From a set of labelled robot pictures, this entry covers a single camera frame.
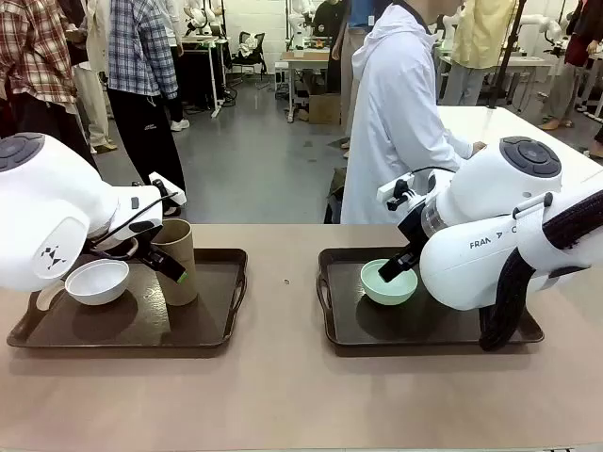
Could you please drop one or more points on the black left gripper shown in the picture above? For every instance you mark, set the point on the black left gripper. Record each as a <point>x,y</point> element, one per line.
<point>148,247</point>

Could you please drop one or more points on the person in yellow shirt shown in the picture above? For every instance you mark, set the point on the person in yellow shirt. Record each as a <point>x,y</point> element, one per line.
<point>480,37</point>

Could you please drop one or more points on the person in beige clothes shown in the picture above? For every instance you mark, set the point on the person in beige clothes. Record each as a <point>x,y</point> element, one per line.
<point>96,70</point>

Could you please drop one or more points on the black office chair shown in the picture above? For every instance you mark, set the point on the black office chair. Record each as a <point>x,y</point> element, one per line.
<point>249,52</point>

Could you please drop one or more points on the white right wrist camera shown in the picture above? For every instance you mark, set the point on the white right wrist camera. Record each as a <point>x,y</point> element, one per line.
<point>396,186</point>

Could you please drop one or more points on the dark brown plastic tray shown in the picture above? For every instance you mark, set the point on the dark brown plastic tray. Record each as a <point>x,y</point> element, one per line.
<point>118,325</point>
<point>400,325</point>

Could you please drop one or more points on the person in dark red top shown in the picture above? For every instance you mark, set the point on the person in dark red top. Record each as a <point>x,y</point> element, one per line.
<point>579,47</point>

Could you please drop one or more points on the person in white hooded coat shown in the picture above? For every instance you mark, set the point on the person in white hooded coat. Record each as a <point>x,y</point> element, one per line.
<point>400,117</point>

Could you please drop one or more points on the person's right hand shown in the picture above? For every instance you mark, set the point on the person's right hand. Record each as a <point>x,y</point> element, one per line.
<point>478,147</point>

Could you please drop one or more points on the light green bowl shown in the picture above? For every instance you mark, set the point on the light green bowl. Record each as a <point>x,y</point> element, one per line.
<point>388,294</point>

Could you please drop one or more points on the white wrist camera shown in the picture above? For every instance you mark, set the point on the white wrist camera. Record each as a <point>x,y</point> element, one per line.
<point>396,186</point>
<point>169,186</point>

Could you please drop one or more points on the white bowl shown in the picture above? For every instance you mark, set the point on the white bowl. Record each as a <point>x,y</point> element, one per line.
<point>96,282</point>

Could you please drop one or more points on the brown tall cup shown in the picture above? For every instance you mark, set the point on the brown tall cup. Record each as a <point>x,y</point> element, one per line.
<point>181,249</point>

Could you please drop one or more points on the white table with cardboard top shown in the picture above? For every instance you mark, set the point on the white table with cardboard top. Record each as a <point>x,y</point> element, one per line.
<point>304,59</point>

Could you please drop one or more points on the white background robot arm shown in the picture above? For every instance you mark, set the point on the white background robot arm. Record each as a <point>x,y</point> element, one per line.
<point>298,23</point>
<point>542,23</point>
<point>198,16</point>

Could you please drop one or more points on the black stand pole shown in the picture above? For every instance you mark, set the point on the black stand pole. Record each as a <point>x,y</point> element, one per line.
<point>511,42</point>

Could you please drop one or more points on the person in blue plaid shirt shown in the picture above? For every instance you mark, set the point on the person in blue plaid shirt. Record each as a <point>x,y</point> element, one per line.
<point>141,56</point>

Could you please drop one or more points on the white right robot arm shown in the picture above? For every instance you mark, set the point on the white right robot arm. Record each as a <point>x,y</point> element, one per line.
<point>490,198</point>

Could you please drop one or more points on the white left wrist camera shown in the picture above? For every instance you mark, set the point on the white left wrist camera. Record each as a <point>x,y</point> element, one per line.
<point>169,186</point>

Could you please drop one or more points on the large white table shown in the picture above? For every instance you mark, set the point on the large white table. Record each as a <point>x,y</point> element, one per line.
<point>518,129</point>

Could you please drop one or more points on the cardboard box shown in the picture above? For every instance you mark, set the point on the cardboard box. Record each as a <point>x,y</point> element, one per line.
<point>325,109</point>

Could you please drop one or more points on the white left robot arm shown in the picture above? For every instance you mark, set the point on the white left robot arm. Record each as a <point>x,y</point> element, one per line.
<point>47,212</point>

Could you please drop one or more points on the white standing desk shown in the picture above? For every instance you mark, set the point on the white standing desk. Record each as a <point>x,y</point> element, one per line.
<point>207,47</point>

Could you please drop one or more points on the person's right forearm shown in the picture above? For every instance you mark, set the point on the person's right forearm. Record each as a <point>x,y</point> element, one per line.
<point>457,148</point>

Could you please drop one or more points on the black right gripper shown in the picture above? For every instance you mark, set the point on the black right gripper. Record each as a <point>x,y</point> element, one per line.
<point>413,230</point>

